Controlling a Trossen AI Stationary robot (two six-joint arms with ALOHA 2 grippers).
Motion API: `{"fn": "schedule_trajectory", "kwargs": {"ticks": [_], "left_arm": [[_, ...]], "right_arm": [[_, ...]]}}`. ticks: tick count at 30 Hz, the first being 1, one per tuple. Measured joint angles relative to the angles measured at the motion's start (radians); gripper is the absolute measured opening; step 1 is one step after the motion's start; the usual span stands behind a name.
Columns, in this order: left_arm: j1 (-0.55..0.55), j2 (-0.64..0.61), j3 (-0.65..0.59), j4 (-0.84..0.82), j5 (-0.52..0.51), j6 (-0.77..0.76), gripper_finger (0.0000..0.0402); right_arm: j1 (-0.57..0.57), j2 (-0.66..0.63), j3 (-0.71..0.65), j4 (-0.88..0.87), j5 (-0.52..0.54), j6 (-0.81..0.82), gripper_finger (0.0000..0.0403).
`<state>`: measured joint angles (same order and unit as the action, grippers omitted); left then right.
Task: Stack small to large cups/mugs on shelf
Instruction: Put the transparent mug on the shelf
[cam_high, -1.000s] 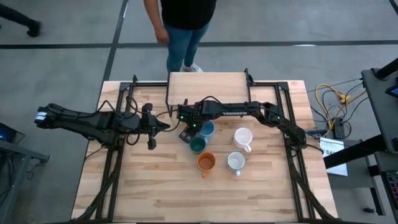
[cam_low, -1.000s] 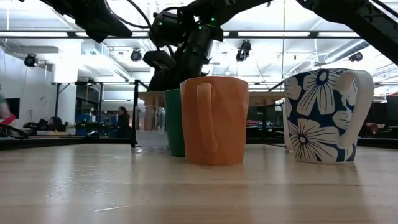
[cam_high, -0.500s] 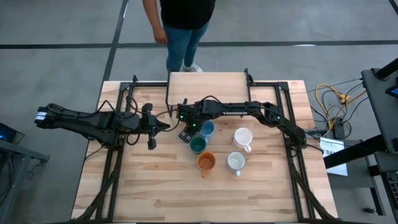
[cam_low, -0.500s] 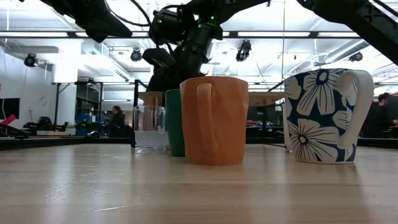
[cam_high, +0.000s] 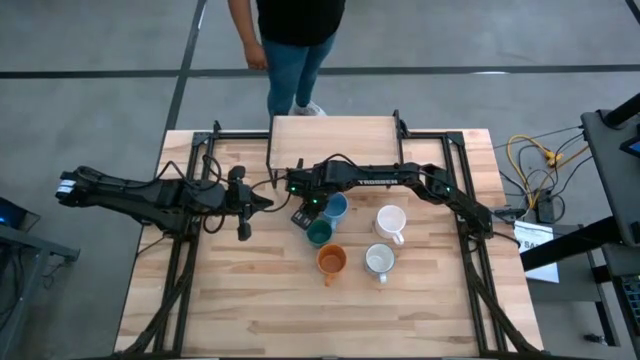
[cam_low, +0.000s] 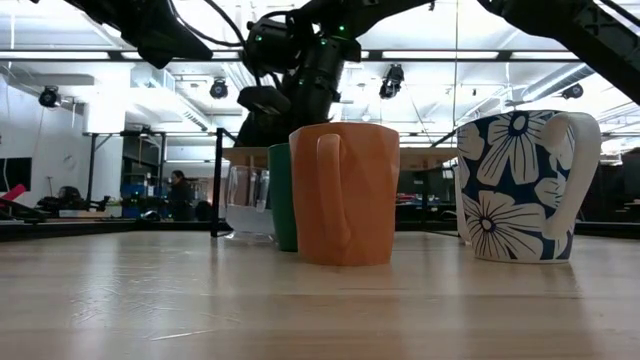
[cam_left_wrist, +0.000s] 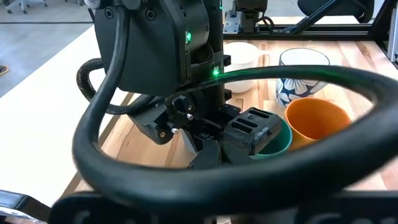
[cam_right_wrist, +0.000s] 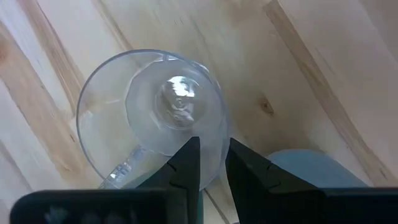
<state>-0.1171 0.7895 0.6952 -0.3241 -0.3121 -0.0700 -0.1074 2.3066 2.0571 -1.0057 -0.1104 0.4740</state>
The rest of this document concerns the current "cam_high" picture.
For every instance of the navy white floral mug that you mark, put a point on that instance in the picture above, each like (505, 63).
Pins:
(379, 260)

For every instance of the green plastic cup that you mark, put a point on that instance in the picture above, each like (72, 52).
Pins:
(319, 234)

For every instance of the white ribbed mug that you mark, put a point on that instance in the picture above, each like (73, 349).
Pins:
(390, 221)

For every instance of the black power brick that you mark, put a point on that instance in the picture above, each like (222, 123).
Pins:
(550, 210)

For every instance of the black keyboard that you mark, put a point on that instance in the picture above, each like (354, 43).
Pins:
(632, 300)

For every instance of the orange mug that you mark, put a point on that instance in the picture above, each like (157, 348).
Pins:
(331, 261)

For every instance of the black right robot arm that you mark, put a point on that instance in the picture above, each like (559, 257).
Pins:
(380, 181)

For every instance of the grey side table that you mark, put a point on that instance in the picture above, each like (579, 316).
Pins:
(30, 245)

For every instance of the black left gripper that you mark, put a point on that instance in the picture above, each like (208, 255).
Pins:
(240, 200)

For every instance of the white paper sheet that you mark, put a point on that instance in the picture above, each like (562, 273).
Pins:
(537, 250)

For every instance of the small black floor object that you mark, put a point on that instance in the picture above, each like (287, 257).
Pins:
(595, 339)

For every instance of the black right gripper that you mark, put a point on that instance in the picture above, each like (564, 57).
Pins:
(320, 181)

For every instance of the blue-lit laptop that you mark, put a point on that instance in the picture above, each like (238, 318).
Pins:
(10, 215)

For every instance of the wooden shelf with black legs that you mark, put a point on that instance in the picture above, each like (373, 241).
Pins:
(335, 140)

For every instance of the person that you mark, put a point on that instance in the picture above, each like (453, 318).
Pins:
(300, 20)

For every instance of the light blue mug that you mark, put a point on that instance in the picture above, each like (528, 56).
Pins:
(337, 206)

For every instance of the tablet with blue screen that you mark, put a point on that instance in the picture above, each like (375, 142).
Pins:
(632, 146)

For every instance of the black equipment cart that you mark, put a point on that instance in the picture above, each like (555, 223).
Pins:
(610, 165)

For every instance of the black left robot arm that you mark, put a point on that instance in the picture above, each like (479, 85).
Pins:
(150, 200)

